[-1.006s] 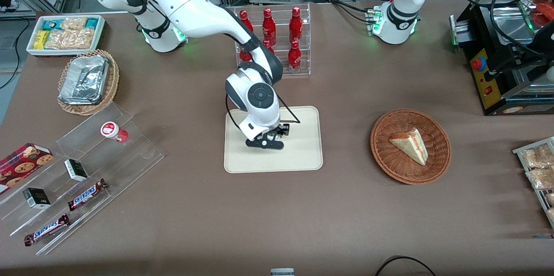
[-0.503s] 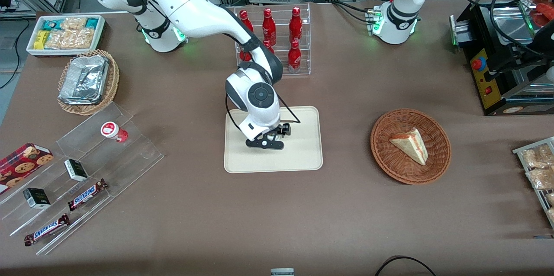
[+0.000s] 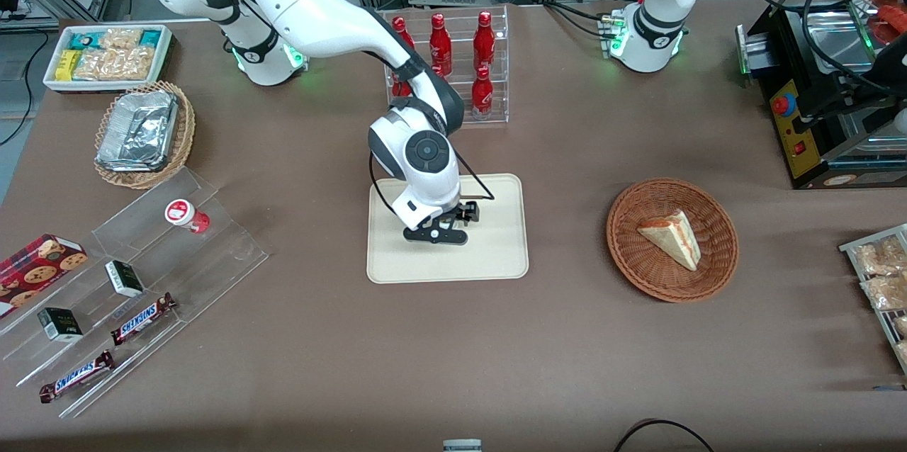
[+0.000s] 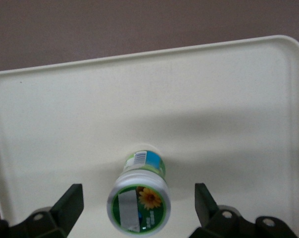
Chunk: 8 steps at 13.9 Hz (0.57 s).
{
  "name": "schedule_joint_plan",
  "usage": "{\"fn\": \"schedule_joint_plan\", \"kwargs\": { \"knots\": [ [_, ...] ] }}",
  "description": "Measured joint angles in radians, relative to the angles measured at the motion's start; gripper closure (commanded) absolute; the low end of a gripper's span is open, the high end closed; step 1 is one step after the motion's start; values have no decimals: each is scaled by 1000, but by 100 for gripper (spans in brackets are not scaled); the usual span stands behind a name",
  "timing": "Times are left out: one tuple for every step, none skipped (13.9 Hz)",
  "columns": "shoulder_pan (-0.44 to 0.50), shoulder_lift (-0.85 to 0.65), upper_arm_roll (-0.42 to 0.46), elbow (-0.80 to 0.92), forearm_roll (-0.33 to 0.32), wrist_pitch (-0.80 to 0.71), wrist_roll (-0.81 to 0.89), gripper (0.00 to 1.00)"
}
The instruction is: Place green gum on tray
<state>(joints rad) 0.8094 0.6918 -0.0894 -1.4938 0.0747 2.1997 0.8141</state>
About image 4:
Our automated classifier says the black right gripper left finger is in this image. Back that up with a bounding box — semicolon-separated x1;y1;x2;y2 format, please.
0;182;85;238

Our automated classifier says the beige plastic tray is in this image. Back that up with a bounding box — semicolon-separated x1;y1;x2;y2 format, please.
0;34;299;238

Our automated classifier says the green lid yogurt cup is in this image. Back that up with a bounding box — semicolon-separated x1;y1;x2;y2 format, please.
106;145;172;235

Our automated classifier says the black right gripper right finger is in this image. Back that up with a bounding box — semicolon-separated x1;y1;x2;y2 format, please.
188;182;299;238

